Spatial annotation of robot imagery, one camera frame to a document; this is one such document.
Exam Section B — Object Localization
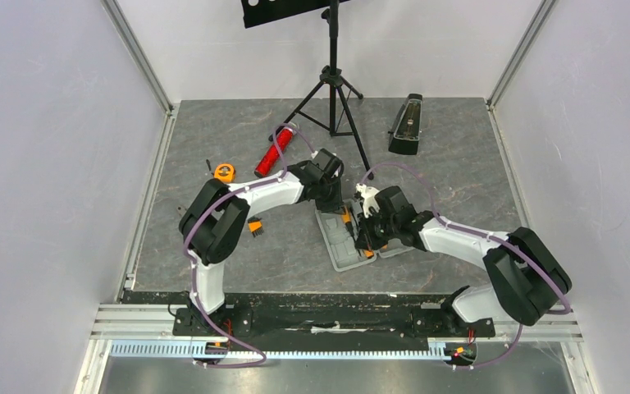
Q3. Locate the grey plastic tool case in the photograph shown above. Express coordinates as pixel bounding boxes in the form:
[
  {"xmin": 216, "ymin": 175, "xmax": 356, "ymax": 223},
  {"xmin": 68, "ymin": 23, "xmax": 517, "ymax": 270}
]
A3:
[{"xmin": 315, "ymin": 199, "xmax": 413, "ymax": 273}]

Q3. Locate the orange tape measure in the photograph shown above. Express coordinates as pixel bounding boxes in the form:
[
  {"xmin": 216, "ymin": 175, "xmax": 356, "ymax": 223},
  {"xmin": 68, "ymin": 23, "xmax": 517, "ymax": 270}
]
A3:
[{"xmin": 213, "ymin": 163, "xmax": 235, "ymax": 184}]

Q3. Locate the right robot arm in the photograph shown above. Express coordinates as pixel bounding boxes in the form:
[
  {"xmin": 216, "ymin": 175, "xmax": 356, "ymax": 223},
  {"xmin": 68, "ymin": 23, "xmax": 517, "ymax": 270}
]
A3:
[{"xmin": 355, "ymin": 184, "xmax": 573, "ymax": 335}]

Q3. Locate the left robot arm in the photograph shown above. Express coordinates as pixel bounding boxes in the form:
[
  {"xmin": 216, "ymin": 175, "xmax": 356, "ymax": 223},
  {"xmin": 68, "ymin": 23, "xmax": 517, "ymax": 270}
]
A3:
[{"xmin": 178, "ymin": 149, "xmax": 344, "ymax": 335}]

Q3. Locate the red glitter tube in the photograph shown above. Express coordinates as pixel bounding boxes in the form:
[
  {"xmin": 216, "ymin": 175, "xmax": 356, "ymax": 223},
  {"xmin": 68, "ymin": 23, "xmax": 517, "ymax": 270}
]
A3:
[{"xmin": 253, "ymin": 122, "xmax": 297, "ymax": 178}]

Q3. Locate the orange hex key set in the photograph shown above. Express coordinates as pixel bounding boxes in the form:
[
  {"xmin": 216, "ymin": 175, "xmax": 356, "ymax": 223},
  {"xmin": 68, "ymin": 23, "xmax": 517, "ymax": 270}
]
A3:
[{"xmin": 247, "ymin": 217, "xmax": 264, "ymax": 237}]

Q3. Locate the black metronome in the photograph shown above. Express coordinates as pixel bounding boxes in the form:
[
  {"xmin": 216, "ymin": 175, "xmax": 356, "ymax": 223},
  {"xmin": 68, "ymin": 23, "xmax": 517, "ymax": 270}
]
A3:
[{"xmin": 388, "ymin": 94, "xmax": 423, "ymax": 156}]

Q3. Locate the black tripod stand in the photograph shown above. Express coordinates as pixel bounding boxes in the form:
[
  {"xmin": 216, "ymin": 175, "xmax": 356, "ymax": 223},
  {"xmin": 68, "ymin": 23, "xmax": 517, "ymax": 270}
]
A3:
[{"xmin": 285, "ymin": 0, "xmax": 374, "ymax": 180}]

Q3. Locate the black perforated stand plate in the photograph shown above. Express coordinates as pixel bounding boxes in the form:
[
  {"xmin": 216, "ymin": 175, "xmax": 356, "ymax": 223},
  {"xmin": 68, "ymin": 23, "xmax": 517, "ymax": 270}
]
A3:
[{"xmin": 240, "ymin": 0, "xmax": 346, "ymax": 29}]

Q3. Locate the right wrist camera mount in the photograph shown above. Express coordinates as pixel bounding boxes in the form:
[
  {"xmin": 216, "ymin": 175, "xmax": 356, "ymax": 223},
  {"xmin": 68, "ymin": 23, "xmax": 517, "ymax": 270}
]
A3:
[{"xmin": 355, "ymin": 183, "xmax": 380, "ymax": 218}]

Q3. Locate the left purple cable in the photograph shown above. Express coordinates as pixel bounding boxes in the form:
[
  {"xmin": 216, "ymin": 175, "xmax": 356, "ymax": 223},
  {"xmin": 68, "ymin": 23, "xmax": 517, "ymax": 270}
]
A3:
[{"xmin": 181, "ymin": 123, "xmax": 322, "ymax": 369}]

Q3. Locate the purple cable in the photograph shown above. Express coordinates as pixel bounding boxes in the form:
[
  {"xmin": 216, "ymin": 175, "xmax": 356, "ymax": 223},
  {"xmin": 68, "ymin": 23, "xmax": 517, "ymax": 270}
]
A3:
[
  {"xmin": 358, "ymin": 162, "xmax": 573, "ymax": 371},
  {"xmin": 181, "ymin": 123, "xmax": 322, "ymax": 369}
]

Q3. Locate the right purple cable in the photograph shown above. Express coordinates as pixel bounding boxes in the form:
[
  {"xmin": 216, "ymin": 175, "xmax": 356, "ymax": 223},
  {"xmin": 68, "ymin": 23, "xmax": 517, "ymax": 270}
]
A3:
[{"xmin": 358, "ymin": 162, "xmax": 573, "ymax": 371}]

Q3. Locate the grey slotted cable duct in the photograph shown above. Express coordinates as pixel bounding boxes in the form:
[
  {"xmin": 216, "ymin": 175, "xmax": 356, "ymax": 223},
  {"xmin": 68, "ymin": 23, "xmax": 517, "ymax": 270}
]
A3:
[{"xmin": 109, "ymin": 339, "xmax": 450, "ymax": 361}]

